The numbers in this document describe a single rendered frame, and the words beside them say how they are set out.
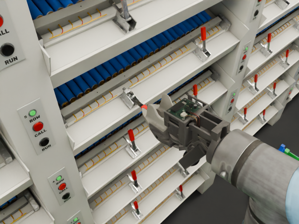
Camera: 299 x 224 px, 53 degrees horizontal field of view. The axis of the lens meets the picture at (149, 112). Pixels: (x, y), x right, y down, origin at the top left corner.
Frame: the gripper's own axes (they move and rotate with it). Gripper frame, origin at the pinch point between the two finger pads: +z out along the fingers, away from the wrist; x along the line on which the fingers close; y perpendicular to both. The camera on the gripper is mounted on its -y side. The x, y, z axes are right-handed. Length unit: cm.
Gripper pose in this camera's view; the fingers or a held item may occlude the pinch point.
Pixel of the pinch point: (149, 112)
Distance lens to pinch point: 67.9
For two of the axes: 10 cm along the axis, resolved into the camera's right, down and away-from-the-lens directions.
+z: -6.8, -4.2, 6.0
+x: -7.2, 4.9, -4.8
